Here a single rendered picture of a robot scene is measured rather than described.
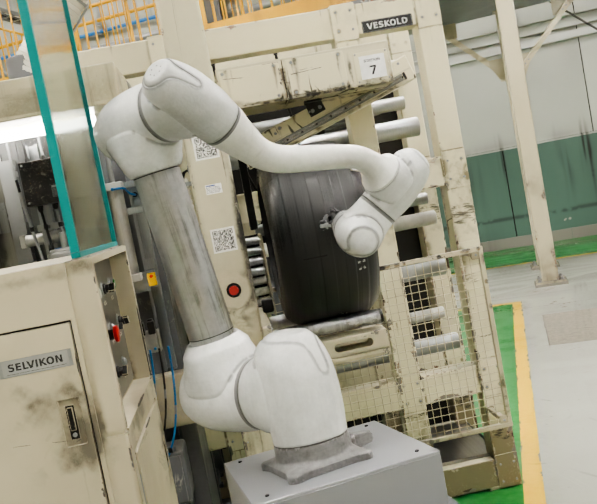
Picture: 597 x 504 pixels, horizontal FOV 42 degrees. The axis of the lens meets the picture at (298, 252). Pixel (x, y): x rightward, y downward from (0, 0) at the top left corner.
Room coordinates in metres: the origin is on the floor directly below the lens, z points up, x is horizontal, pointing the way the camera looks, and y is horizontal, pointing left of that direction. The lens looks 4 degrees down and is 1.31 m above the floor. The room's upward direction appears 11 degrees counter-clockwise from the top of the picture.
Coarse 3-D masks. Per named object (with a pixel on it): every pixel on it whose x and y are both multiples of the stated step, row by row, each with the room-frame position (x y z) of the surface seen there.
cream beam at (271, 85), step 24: (360, 48) 2.70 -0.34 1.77; (384, 48) 2.71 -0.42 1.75; (216, 72) 2.66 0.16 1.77; (240, 72) 2.66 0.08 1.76; (264, 72) 2.67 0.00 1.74; (288, 72) 2.68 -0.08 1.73; (312, 72) 2.68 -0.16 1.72; (336, 72) 2.69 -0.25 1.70; (360, 72) 2.70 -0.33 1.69; (240, 96) 2.66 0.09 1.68; (264, 96) 2.67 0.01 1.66; (288, 96) 2.68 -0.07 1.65; (312, 96) 2.70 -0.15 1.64; (336, 96) 2.81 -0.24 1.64
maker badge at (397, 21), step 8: (392, 16) 3.03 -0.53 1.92; (400, 16) 3.03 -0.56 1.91; (408, 16) 3.03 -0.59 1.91; (368, 24) 3.02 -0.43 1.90; (376, 24) 3.02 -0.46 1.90; (384, 24) 3.02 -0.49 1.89; (392, 24) 3.03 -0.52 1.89; (400, 24) 3.03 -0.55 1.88; (408, 24) 3.03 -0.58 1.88; (368, 32) 3.02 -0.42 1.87
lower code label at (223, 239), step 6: (222, 228) 2.39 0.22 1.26; (228, 228) 2.39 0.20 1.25; (210, 234) 2.39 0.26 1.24; (216, 234) 2.39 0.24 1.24; (222, 234) 2.39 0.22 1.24; (228, 234) 2.39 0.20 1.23; (234, 234) 2.39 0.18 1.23; (216, 240) 2.39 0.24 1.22; (222, 240) 2.39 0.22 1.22; (228, 240) 2.39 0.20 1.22; (234, 240) 2.39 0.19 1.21; (216, 246) 2.39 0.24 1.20; (222, 246) 2.39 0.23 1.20; (228, 246) 2.39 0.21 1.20; (234, 246) 2.39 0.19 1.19; (216, 252) 2.39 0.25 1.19
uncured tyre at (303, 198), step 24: (312, 144) 2.43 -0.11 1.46; (336, 144) 2.41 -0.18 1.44; (264, 192) 2.31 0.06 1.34; (288, 192) 2.24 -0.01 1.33; (312, 192) 2.24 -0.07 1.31; (336, 192) 2.24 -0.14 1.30; (360, 192) 2.27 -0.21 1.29; (264, 216) 2.67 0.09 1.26; (288, 216) 2.22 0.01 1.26; (312, 216) 2.22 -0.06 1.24; (288, 240) 2.21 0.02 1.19; (312, 240) 2.21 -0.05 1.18; (288, 264) 2.23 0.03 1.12; (312, 264) 2.22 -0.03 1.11; (336, 264) 2.23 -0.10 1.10; (288, 288) 2.27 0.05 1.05; (312, 288) 2.24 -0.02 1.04; (336, 288) 2.26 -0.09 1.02; (360, 288) 2.27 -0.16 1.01; (288, 312) 2.36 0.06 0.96; (312, 312) 2.31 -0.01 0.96; (336, 312) 2.34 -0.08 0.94
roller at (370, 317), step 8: (360, 312) 2.36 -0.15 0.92; (368, 312) 2.36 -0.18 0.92; (376, 312) 2.35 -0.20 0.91; (320, 320) 2.35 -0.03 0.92; (328, 320) 2.35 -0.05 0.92; (336, 320) 2.34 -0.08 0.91; (344, 320) 2.34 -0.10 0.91; (352, 320) 2.34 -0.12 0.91; (360, 320) 2.34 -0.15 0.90; (368, 320) 2.35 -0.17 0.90; (376, 320) 2.35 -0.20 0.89; (280, 328) 2.35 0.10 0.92; (288, 328) 2.34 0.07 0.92; (312, 328) 2.33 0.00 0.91; (320, 328) 2.33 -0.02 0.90; (328, 328) 2.34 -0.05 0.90; (336, 328) 2.34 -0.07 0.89; (344, 328) 2.34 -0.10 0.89; (352, 328) 2.36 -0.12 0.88
